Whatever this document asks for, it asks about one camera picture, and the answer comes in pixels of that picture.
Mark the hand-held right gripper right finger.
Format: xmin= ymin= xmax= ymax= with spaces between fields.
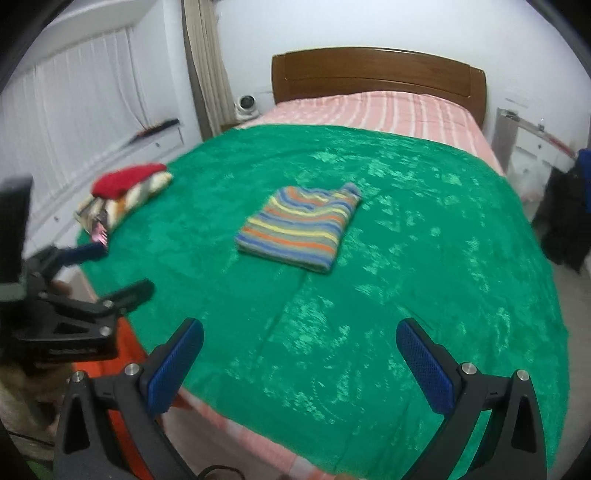
xmin=396 ymin=318 xmax=548 ymax=480

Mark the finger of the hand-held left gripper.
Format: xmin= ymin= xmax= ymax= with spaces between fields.
xmin=25 ymin=241 xmax=109 ymax=296
xmin=41 ymin=278 xmax=155 ymax=326

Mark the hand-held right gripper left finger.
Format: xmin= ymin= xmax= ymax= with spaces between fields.
xmin=53 ymin=318 xmax=205 ymax=480

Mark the striped knit sweater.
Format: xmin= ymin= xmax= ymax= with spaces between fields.
xmin=235 ymin=182 xmax=363 ymax=274

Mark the orange cloth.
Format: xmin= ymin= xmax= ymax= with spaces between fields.
xmin=74 ymin=318 xmax=155 ymax=480

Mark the folded red cloth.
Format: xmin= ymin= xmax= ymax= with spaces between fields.
xmin=91 ymin=163 xmax=168 ymax=198

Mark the green patterned blanket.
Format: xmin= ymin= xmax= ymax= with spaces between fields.
xmin=76 ymin=124 xmax=568 ymax=476

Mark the white drawer cabinet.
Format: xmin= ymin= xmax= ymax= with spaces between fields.
xmin=0 ymin=9 xmax=204 ymax=278

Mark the black puffer jacket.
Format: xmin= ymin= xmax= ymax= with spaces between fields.
xmin=540 ymin=164 xmax=591 ymax=275

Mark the small white fan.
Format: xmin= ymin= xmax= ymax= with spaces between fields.
xmin=234 ymin=95 xmax=260 ymax=121

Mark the beige curtain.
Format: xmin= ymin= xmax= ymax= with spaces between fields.
xmin=182 ymin=0 xmax=236 ymax=139

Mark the white desk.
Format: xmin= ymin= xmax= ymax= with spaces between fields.
xmin=494 ymin=107 xmax=583 ymax=185

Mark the blue cloth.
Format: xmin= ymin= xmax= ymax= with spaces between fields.
xmin=575 ymin=148 xmax=591 ymax=185

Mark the pink striped bedsheet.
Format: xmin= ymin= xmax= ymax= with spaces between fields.
xmin=159 ymin=91 xmax=506 ymax=480

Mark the brown wooden headboard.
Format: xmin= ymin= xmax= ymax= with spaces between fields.
xmin=271 ymin=47 xmax=488 ymax=130

